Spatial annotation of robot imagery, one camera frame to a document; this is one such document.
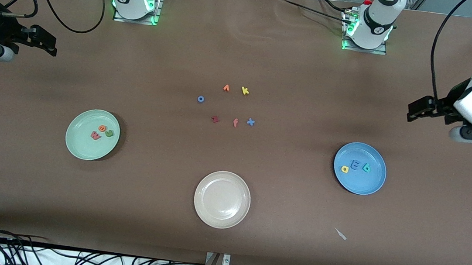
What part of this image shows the blue plate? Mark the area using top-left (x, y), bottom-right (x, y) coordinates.
top-left (331, 140), bottom-right (390, 198)

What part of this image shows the light green plate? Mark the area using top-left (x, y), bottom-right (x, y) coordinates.
top-left (63, 106), bottom-right (123, 164)

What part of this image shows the brown table cover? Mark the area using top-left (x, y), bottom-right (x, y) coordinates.
top-left (0, 0), bottom-right (472, 265)

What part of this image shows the beige plate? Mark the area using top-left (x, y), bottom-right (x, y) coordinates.
top-left (191, 168), bottom-right (254, 232)

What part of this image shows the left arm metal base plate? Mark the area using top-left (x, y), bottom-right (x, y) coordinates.
top-left (340, 8), bottom-right (392, 56)

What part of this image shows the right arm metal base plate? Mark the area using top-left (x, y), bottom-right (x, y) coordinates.
top-left (113, 0), bottom-right (163, 27)

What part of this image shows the black cable on table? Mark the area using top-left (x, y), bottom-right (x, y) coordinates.
top-left (315, 0), bottom-right (353, 14)
top-left (275, 0), bottom-right (351, 24)

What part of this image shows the small metal bracket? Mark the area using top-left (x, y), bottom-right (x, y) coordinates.
top-left (205, 251), bottom-right (232, 265)

